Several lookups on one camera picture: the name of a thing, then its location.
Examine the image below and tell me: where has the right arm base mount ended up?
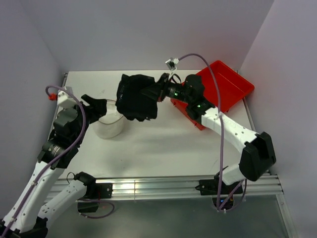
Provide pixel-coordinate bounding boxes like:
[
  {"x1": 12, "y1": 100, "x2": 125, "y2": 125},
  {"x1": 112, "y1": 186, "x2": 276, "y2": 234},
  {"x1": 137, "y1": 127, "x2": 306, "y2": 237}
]
[{"x1": 195, "y1": 174, "x2": 246, "y2": 213}]

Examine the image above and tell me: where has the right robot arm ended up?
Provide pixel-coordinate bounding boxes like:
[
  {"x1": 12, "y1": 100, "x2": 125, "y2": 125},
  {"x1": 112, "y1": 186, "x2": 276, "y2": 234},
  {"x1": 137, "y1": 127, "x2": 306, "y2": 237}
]
[{"x1": 141, "y1": 74, "x2": 276, "y2": 193}]

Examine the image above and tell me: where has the aluminium rail frame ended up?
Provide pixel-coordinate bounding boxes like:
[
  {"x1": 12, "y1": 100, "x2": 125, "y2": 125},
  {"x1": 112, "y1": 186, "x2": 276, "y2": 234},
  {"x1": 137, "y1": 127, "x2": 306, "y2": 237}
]
[{"x1": 12, "y1": 71, "x2": 298, "y2": 238}]

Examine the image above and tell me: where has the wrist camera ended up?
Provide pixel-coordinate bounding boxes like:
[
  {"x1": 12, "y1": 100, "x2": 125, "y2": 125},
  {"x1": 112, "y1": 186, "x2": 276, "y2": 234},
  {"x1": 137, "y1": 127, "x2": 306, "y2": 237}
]
[
  {"x1": 165, "y1": 58, "x2": 179, "y2": 72},
  {"x1": 48, "y1": 87, "x2": 77, "y2": 109}
]

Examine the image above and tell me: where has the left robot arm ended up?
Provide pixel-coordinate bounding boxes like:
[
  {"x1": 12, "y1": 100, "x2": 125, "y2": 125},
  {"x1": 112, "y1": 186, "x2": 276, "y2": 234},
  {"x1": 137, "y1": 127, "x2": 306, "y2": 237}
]
[{"x1": 0, "y1": 95, "x2": 107, "y2": 238}]

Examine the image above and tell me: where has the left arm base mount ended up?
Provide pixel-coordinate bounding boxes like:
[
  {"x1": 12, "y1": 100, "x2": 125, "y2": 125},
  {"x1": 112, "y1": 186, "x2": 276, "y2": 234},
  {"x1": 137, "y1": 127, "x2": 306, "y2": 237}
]
[{"x1": 77, "y1": 183, "x2": 115, "y2": 219}]

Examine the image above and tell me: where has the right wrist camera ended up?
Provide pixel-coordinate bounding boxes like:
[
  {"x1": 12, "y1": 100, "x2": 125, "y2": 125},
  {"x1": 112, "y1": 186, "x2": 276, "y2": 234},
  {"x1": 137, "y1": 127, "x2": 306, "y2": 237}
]
[{"x1": 165, "y1": 58, "x2": 179, "y2": 72}]

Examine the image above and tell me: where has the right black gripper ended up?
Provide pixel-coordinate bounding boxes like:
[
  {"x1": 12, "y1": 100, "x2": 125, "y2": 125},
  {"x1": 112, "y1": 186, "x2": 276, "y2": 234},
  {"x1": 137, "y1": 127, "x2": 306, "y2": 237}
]
[{"x1": 140, "y1": 73, "x2": 192, "y2": 105}]

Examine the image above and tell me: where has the black garment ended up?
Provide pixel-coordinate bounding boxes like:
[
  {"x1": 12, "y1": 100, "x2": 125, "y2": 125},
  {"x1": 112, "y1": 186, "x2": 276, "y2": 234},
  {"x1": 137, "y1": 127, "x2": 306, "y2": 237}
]
[{"x1": 115, "y1": 74, "x2": 158, "y2": 122}]

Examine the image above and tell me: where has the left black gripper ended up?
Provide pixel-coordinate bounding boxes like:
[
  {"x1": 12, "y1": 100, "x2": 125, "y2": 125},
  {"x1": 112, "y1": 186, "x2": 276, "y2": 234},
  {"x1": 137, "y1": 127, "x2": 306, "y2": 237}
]
[{"x1": 68, "y1": 94, "x2": 107, "y2": 144}]

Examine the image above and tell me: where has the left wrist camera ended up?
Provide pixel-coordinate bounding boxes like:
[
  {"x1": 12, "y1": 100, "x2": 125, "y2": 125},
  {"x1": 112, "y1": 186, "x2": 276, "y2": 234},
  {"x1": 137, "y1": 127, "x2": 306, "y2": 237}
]
[{"x1": 48, "y1": 87, "x2": 77, "y2": 109}]

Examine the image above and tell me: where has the red plastic tray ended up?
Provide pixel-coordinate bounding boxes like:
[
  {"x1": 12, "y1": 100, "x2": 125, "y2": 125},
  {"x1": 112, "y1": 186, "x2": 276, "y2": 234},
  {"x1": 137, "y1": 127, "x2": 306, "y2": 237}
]
[{"x1": 170, "y1": 60, "x2": 255, "y2": 131}]

